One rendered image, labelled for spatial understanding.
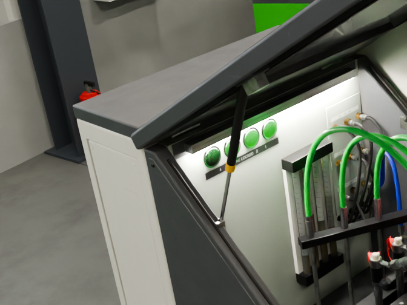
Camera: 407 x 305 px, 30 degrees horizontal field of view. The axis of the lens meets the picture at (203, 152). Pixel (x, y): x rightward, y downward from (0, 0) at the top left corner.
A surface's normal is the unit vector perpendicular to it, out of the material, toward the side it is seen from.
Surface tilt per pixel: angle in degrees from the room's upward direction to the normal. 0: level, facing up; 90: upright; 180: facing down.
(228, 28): 90
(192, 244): 90
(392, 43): 90
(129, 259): 90
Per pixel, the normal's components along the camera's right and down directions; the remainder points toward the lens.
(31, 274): -0.15, -0.91
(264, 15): -0.57, 0.41
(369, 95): -0.76, 0.37
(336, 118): 0.63, 0.22
